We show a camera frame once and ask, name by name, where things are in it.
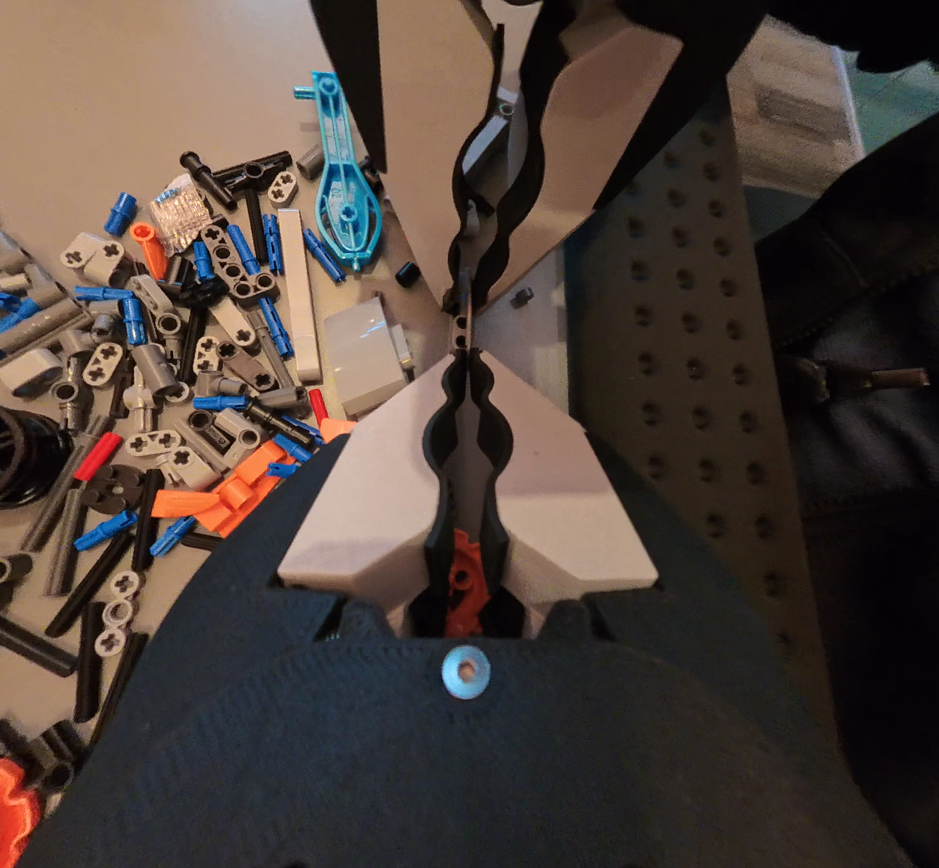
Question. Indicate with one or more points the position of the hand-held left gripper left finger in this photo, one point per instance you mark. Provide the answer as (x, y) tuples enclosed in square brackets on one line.
[(360, 523)]

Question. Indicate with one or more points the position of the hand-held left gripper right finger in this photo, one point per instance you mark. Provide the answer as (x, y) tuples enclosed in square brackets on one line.
[(580, 523)]

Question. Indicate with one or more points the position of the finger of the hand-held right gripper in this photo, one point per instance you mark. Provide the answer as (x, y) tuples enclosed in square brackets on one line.
[(602, 120), (426, 90)]

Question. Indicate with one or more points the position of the grey connector piece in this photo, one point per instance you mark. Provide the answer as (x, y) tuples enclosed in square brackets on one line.
[(506, 105)]

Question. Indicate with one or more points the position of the turquoise connector piece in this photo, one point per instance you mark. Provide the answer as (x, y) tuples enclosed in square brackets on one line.
[(345, 200)]

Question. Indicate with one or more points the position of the pile of plastic building pieces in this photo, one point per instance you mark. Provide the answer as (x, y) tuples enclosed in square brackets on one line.
[(162, 369)]

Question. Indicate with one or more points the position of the white panel piece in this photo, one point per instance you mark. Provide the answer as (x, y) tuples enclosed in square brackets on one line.
[(364, 354)]

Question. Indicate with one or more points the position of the small black piece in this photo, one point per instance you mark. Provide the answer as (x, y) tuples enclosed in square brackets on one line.
[(523, 293)]

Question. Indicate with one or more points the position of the black spoked wheel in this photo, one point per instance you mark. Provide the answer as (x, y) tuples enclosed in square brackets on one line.
[(27, 457)]

